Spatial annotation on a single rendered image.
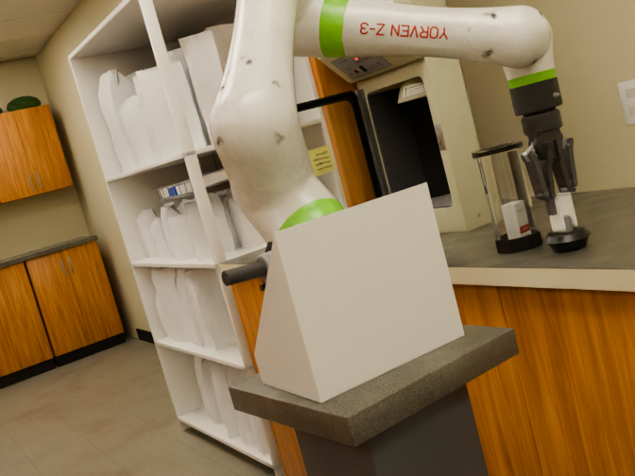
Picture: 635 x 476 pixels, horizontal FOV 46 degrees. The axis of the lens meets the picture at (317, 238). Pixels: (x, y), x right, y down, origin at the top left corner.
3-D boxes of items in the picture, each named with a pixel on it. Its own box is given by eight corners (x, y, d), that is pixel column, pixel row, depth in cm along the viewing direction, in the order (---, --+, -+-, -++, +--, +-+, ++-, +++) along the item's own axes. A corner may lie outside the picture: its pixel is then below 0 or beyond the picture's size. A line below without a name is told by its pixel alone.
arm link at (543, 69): (546, 5, 148) (490, 21, 152) (544, -1, 137) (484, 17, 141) (562, 75, 150) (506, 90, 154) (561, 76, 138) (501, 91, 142)
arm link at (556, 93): (538, 81, 140) (570, 73, 145) (493, 93, 150) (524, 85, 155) (545, 113, 141) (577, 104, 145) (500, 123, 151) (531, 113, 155)
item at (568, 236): (566, 242, 157) (559, 212, 157) (603, 241, 150) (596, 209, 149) (537, 255, 153) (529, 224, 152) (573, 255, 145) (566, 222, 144)
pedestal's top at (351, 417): (355, 448, 94) (347, 417, 93) (233, 410, 120) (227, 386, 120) (520, 353, 112) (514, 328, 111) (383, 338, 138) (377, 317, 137)
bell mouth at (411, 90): (431, 95, 225) (426, 76, 225) (471, 83, 210) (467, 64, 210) (385, 107, 217) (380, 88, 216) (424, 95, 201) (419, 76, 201)
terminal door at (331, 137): (388, 220, 226) (355, 89, 221) (298, 250, 215) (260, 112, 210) (387, 220, 227) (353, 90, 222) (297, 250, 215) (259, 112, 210)
